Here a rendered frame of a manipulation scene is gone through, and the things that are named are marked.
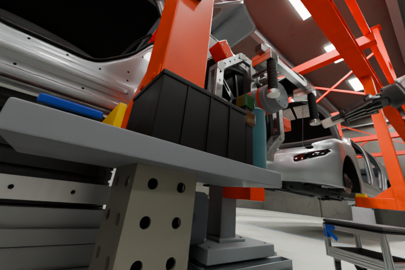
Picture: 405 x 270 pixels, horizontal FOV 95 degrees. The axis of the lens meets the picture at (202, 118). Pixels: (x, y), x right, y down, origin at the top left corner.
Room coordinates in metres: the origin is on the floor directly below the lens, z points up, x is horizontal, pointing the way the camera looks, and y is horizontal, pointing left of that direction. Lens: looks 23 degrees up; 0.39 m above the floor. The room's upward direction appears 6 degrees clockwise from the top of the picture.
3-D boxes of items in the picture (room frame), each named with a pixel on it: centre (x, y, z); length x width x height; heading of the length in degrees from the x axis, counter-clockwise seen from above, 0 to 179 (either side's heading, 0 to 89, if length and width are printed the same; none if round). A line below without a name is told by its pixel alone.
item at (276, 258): (1.02, -0.18, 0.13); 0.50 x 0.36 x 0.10; 126
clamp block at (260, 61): (0.59, -0.23, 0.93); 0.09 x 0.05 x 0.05; 36
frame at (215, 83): (0.86, -0.24, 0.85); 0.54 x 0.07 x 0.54; 126
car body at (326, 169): (4.79, -3.33, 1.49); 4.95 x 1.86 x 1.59; 126
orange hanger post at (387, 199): (3.25, -3.11, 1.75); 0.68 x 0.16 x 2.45; 36
